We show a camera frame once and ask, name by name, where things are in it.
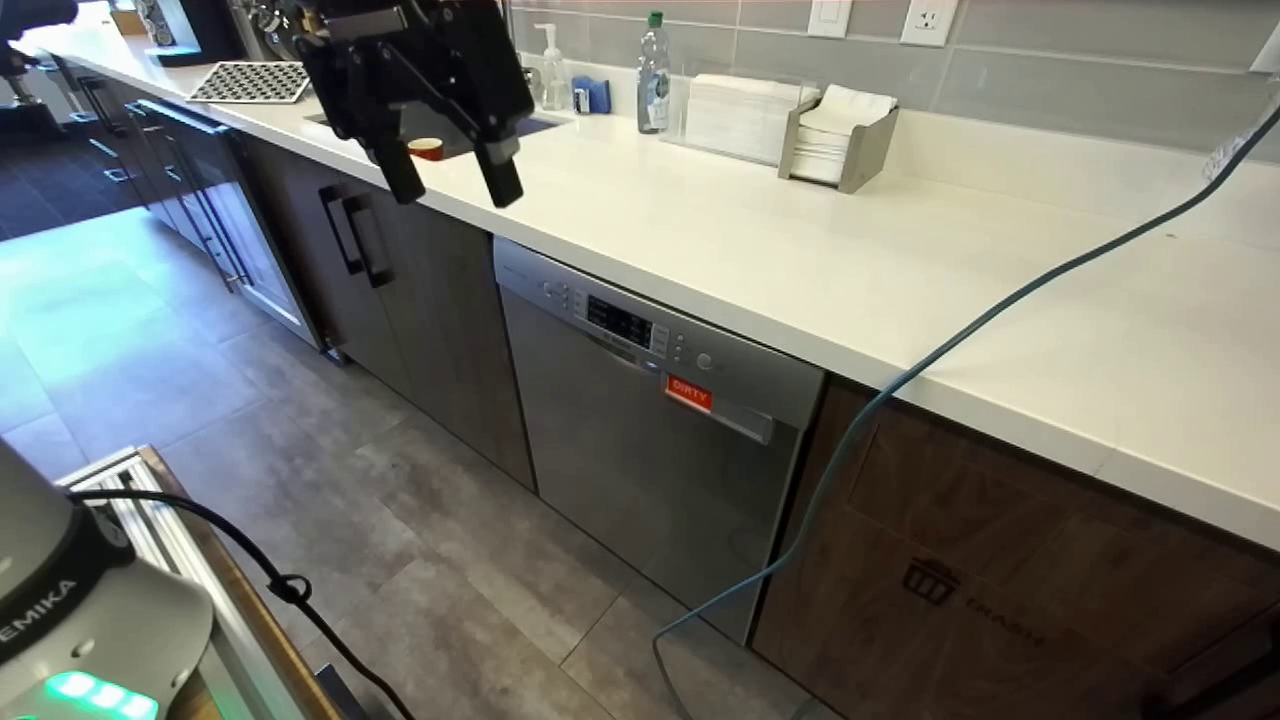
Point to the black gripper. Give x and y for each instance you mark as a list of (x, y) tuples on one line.
[(424, 55)]

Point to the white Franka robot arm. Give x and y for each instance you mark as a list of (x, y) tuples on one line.
[(92, 626)]

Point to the white soap dispenser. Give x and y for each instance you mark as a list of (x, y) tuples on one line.
[(553, 78)]

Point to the dark lower cabinet doors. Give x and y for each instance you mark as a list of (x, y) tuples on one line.
[(443, 320)]

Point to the blue sponge cloth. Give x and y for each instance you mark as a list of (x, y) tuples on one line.
[(594, 95)]

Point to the chrome sink faucet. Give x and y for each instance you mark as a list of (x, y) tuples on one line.
[(654, 82)]

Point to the dark glass door cabinet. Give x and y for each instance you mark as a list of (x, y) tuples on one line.
[(172, 187)]

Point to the white dish rack tray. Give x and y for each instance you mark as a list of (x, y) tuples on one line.
[(741, 118)]

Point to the red warning sticker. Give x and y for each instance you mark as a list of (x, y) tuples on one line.
[(691, 393)]

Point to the stainless steel built-in appliance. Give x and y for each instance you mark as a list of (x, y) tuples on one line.
[(641, 480)]

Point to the white napkin stack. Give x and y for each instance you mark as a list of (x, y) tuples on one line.
[(824, 121)]

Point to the grey napkin holder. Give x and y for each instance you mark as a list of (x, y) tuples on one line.
[(860, 154)]

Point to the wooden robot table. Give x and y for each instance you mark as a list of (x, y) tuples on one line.
[(246, 601)]

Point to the dark cabinet with logo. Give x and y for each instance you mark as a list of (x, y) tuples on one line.
[(1041, 574)]

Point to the white wall switch plate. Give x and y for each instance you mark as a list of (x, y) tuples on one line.
[(829, 14)]

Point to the white wall outlet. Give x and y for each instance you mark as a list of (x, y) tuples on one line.
[(931, 23)]

